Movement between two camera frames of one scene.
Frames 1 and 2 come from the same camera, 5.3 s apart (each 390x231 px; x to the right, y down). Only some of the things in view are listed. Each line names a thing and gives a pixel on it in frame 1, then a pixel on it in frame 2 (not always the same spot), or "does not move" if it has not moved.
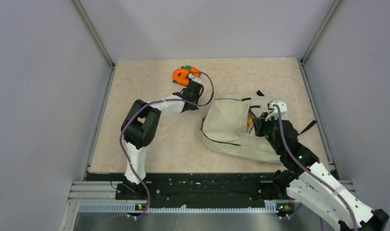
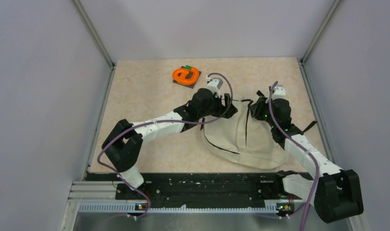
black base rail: (214, 187) does not move
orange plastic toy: (181, 75) does not move
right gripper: (259, 122) → (257, 108)
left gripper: (194, 107) → (226, 111)
